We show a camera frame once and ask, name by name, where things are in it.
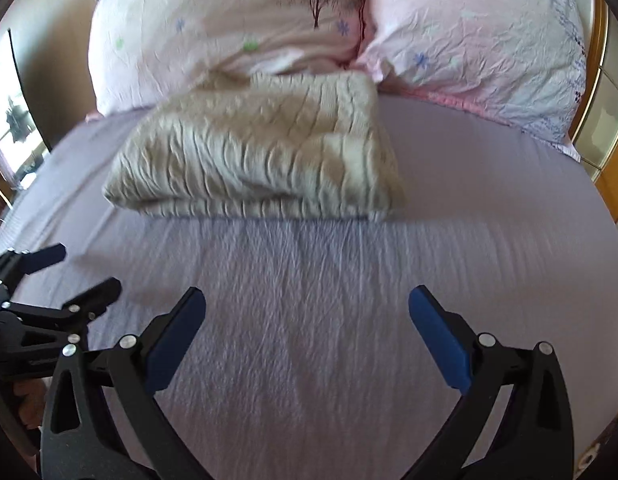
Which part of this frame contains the bright window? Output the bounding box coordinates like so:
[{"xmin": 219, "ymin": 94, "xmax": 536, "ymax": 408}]
[{"xmin": 0, "ymin": 32, "xmax": 48, "ymax": 213}]

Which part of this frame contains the pink floral pillow right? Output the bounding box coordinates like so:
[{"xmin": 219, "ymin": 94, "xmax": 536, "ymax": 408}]
[{"xmin": 355, "ymin": 0, "xmax": 587, "ymax": 158}]

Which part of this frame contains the wooden frosted glass wardrobe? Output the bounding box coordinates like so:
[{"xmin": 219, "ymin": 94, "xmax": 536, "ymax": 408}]
[{"xmin": 570, "ymin": 0, "xmax": 618, "ymax": 221}]

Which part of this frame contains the pink tree-print pillow left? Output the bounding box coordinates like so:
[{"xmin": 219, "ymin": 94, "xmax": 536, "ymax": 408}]
[{"xmin": 88, "ymin": 0, "xmax": 364, "ymax": 116}]

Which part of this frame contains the beige knitted sweater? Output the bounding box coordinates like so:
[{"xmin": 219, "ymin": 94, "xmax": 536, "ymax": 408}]
[{"xmin": 103, "ymin": 72, "xmax": 405, "ymax": 221}]

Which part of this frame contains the lavender bed sheet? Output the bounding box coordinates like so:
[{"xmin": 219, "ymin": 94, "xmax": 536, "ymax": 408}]
[{"xmin": 0, "ymin": 96, "xmax": 618, "ymax": 479}]

